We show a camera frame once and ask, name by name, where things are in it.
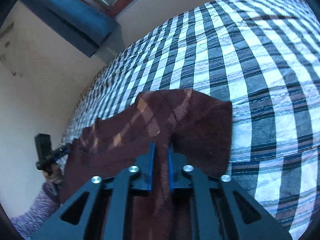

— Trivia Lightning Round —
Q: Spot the dark maroon sweater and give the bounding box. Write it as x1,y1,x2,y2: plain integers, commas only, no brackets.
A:
59,89,233,239

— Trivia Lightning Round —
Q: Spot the purple knit left sleeve forearm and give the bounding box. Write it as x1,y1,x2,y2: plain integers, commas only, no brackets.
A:
10,183,61,239

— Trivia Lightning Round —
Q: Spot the person's left hand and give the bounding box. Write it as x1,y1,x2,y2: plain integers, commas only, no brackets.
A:
42,164,64,185

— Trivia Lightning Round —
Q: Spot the blue curtain left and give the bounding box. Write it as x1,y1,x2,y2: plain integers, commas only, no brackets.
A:
20,0,118,57

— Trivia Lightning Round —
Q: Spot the blue white plaid bedsheet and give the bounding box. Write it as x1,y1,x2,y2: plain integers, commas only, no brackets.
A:
62,0,319,239

